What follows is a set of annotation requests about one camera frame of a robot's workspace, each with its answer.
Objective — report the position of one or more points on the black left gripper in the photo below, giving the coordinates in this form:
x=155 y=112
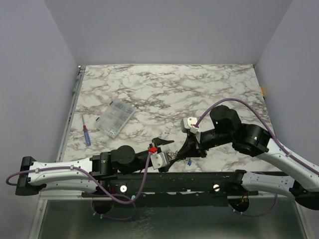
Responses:
x=157 y=142

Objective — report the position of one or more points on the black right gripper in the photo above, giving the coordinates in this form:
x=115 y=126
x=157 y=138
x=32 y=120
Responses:
x=193 y=143

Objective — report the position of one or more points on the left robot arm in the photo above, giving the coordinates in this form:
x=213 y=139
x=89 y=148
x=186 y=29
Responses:
x=84 y=174

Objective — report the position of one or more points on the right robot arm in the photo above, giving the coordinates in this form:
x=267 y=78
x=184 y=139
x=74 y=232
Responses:
x=300 y=179

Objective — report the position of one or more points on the clear plastic screw box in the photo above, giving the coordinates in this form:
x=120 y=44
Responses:
x=113 y=119

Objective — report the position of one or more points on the blue red screwdriver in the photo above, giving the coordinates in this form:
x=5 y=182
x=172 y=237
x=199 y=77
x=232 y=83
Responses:
x=86 y=134

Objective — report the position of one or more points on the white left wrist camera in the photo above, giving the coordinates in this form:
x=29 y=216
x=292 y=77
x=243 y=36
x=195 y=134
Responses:
x=159 y=160

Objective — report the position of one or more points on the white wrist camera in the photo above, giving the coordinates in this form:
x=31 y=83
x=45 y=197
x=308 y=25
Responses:
x=188 y=125
x=159 y=160

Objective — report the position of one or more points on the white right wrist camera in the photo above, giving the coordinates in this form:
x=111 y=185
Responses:
x=188 y=125

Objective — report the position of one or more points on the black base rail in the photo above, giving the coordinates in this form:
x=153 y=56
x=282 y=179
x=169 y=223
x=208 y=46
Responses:
x=181 y=189

